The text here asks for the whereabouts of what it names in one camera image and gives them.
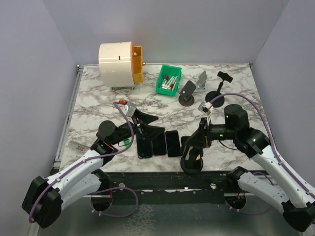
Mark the green plastic bin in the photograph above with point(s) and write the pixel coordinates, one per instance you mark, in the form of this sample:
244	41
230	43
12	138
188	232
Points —
168	71

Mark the orange drawer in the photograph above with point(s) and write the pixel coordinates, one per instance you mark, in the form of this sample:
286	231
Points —
137	64

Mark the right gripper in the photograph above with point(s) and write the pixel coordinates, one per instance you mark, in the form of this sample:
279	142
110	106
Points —
202	137

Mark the green highlighter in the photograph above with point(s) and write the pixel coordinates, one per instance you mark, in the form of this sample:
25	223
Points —
126	142

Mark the purple edged phone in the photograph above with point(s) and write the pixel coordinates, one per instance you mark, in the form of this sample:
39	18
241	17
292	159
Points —
159	145

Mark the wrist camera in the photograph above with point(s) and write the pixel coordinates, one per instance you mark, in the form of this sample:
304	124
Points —
206	108
129	109

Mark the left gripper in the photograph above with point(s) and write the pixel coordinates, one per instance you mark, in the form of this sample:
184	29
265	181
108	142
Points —
145	130

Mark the white folding phone stand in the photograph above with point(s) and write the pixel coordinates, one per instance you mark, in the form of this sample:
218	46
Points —
200	83

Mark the brown base phone stand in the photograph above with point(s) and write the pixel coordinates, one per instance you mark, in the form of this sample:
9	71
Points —
186	98

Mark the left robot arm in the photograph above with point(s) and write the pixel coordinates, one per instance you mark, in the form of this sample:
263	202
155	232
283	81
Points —
48	196

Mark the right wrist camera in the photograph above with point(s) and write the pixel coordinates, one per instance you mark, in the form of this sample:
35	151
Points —
206	108

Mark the white round drawer cabinet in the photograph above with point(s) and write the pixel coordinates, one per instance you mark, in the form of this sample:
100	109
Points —
115	64

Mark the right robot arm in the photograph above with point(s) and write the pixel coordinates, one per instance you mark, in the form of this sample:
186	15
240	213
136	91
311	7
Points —
293	197

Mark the black phone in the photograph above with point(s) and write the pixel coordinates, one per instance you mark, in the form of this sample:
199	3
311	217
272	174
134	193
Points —
144	148

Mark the markers in green bin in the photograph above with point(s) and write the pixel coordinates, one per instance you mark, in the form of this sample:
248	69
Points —
169	83

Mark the black front mounting rail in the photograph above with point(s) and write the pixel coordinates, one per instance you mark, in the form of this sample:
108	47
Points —
169	188

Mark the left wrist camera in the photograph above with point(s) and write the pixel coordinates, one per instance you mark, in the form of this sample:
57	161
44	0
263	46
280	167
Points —
129	109

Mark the black phone stand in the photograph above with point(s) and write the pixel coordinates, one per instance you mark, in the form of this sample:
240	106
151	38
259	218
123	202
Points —
215	93
191	168

